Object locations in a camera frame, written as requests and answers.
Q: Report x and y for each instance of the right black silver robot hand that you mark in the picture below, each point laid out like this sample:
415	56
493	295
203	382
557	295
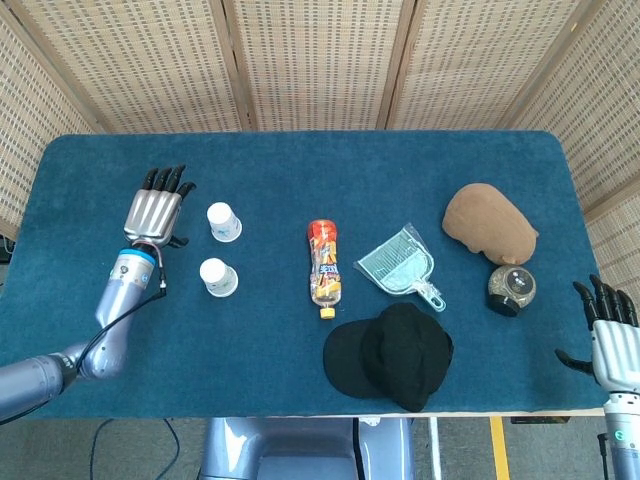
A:
617	345

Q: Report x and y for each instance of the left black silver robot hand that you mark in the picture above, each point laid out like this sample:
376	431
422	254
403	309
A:
152	212

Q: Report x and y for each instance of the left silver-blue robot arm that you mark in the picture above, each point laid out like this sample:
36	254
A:
112	310

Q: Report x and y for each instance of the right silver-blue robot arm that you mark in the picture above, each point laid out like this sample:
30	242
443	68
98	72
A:
622	440

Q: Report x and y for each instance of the white paper cup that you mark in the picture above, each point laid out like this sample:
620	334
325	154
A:
223	223
218	277

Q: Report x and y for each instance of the round glass jar black lid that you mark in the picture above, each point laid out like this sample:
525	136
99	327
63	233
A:
511	289

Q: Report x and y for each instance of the woven bamboo screen panel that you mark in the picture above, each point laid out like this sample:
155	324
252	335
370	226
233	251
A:
140	65
600	125
320	65
480	65
30	130

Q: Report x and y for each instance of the blue carpet table mat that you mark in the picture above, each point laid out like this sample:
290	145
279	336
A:
240	350

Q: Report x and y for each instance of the clear plastic bottle orange label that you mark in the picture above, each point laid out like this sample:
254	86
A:
324	267

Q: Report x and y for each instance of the black baseball cap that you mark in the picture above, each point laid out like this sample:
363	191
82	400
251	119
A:
387	357

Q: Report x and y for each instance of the light blue plastic dustpan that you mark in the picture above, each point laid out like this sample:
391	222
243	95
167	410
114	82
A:
400	267

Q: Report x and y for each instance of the silver-blue robot torso base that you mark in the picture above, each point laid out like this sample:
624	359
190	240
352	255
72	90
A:
305	450

